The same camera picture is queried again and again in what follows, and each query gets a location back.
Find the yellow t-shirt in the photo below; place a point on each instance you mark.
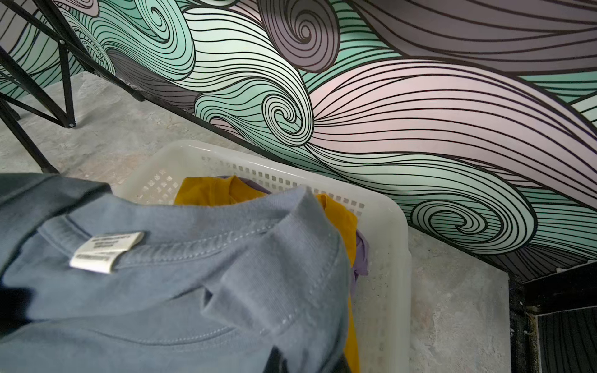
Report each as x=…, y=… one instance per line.
x=195, y=190

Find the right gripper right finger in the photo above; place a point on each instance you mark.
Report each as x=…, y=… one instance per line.
x=342, y=366

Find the black perforated music stand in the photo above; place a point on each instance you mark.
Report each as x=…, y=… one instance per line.
x=39, y=55

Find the white plastic basket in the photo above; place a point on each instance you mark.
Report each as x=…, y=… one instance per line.
x=382, y=300

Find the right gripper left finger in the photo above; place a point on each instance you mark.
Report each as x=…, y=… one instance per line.
x=276, y=363

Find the grey t-shirt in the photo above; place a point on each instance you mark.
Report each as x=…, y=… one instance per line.
x=91, y=282

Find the purple t-shirt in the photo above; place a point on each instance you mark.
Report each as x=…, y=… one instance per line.
x=235, y=190

